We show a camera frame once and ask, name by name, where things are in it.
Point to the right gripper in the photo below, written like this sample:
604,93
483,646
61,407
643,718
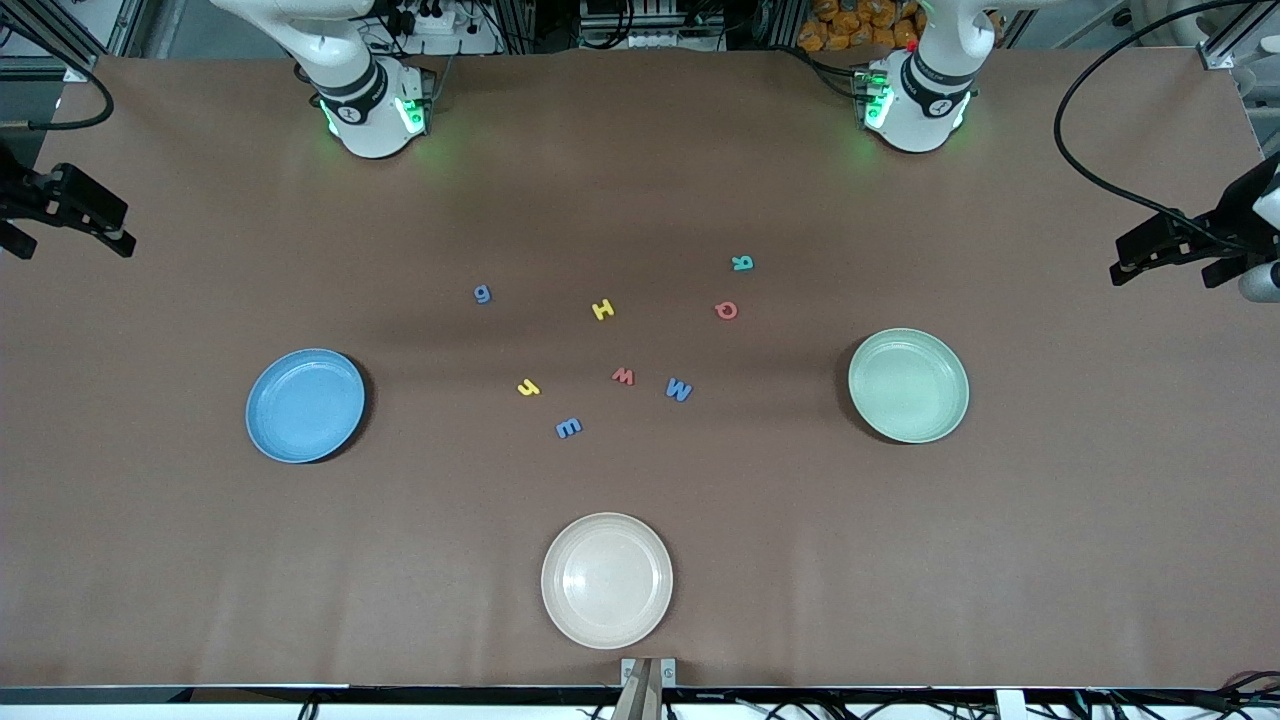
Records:
22,196

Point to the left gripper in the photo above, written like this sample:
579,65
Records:
1226,223

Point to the yellow small letter h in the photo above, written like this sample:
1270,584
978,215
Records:
528,388

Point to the red letter Q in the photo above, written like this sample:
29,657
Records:
718,310

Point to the blue letter e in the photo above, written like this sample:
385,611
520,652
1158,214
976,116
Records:
568,428

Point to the blue letter M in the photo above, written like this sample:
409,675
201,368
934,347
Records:
679,390

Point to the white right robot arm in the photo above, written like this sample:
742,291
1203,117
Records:
360,110

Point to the blue plate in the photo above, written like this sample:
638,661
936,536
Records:
305,405

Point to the brown table cover sheet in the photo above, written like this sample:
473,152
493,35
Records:
1100,550

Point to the green plate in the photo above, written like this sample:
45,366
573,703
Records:
908,386

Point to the white power strip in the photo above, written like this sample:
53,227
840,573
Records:
460,40

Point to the orange snack bags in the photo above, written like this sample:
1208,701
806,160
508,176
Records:
825,30

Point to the yellow capital letter H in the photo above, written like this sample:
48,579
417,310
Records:
603,310

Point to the red letter w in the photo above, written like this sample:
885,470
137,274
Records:
623,378

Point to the beige plate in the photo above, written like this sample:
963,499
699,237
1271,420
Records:
607,580

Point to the aluminium frame profile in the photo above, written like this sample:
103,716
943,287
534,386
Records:
40,30
1222,55

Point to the metal mount bracket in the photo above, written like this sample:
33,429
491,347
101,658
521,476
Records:
648,672

